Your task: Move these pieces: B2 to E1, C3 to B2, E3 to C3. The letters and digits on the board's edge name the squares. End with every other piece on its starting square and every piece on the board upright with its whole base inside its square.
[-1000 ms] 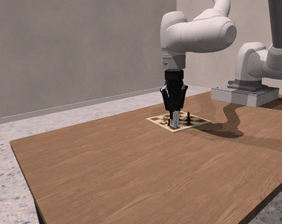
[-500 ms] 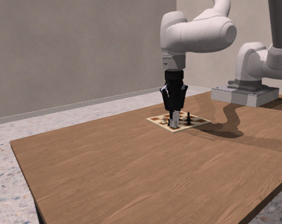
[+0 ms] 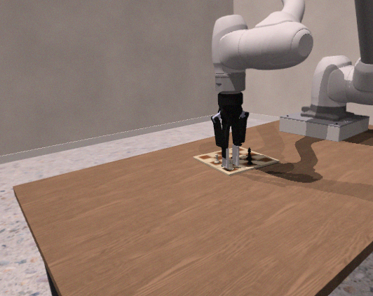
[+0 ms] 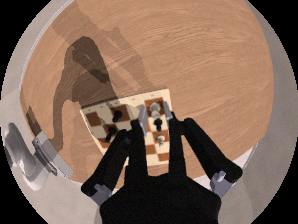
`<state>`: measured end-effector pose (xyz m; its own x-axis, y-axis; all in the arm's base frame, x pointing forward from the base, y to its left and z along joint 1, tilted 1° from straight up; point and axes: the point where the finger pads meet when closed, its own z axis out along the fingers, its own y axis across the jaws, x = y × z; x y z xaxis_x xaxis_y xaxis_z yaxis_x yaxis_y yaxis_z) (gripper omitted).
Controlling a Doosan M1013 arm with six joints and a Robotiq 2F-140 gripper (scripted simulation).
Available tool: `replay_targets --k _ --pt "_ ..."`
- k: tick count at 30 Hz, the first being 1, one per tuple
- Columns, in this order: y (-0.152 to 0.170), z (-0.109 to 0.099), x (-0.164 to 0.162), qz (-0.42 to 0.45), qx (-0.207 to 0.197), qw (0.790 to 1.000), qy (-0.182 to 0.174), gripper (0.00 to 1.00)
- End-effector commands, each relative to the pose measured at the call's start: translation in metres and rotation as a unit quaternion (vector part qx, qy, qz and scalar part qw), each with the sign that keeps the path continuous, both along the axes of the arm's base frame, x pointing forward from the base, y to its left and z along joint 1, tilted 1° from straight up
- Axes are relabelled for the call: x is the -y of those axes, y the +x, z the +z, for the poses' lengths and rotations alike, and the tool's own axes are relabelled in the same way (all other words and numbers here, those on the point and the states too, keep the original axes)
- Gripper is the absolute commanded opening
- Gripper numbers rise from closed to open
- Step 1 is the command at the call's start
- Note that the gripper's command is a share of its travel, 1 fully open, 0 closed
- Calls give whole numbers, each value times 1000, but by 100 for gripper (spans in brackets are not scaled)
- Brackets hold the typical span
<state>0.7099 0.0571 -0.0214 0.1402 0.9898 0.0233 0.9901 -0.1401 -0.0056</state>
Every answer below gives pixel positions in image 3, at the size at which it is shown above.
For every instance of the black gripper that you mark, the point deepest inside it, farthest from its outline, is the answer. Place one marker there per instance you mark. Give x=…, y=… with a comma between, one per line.
x=229, y=110

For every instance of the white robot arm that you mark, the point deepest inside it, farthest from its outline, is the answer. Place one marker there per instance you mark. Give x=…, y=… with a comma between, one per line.
x=280, y=41

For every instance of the checkered chessboard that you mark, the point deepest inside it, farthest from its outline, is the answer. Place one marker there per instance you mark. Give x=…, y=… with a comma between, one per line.
x=258, y=161

